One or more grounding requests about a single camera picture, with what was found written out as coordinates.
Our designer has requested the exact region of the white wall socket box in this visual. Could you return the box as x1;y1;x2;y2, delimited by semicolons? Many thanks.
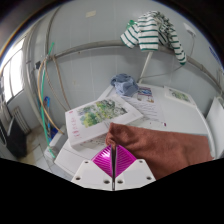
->
183;22;198;37

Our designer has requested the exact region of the beige hose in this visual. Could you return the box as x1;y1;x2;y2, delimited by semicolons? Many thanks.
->
37;56;66;136

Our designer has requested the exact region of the blue wall sign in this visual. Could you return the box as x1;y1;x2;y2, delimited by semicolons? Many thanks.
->
209;45;223;61

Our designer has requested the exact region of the grey wall pipe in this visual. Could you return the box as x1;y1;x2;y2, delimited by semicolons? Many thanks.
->
49;39;224;89

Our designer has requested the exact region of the white radiator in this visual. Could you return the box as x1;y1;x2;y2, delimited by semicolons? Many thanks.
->
12;106;32;135

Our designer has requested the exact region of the green white striped shirt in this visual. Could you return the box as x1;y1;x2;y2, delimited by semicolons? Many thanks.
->
120;10;188;66

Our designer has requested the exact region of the white floor container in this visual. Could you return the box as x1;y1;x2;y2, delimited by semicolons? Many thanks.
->
44;133;69;161

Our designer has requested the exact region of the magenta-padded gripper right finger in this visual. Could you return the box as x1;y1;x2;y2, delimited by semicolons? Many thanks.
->
114;144;157;192

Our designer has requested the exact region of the beige wall label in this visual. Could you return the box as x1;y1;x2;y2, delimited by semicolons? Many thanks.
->
85;10;98;18

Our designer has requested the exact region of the crumpled blue cloth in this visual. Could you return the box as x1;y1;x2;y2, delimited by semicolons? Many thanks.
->
110;73;139;98

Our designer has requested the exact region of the window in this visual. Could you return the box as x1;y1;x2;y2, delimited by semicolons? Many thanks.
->
0;39;26;103

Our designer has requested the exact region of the small printed booklet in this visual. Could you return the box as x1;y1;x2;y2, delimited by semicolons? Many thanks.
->
164;85;197;107

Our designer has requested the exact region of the black cabinet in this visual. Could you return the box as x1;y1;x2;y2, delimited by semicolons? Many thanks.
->
0;118;28;159

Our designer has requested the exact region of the printed paper sheet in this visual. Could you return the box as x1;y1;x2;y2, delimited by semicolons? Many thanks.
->
124;85;166;124

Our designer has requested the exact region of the brown towel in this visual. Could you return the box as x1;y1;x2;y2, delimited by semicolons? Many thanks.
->
105;122;214;181

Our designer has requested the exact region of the grey power cable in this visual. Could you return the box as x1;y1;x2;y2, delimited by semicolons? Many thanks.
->
139;33;196;82

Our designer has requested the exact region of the green hose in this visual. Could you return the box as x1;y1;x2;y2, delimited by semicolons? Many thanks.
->
39;41;57;159

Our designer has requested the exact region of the large white printed book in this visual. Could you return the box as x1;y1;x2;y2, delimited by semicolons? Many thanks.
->
64;95;144;151

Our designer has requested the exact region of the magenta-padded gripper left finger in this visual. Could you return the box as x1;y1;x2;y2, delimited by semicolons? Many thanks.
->
71;144;115;192

